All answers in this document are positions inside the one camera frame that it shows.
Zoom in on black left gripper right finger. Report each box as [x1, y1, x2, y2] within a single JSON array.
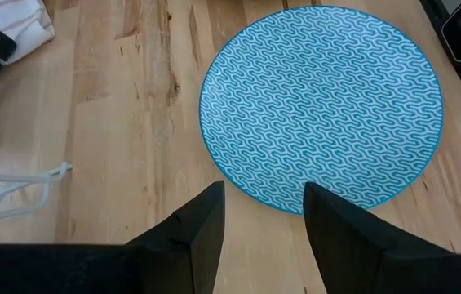
[[302, 181, 458, 294]]

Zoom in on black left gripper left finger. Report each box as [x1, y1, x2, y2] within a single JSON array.
[[126, 180, 227, 294]]

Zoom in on blue wave-patterned plate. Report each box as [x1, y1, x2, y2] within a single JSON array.
[[197, 4, 445, 216]]

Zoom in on white brown-striped dish towel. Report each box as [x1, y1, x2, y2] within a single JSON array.
[[0, 0, 56, 66]]

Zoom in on white wire dish rack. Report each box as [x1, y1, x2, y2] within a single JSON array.
[[0, 162, 73, 229]]

